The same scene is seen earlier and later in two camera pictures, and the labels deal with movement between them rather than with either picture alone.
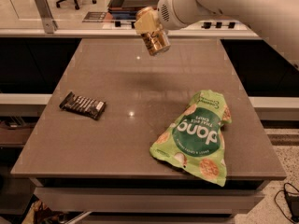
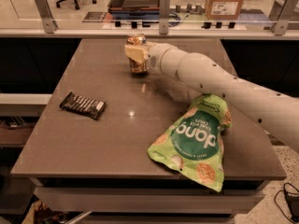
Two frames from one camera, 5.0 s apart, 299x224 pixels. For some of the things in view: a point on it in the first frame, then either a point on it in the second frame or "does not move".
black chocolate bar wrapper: (84, 105) does not move
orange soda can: (156, 41) -> (136, 66)
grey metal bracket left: (49, 23) does not move
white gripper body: (169, 14) -> (154, 56)
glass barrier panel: (93, 7) does not move
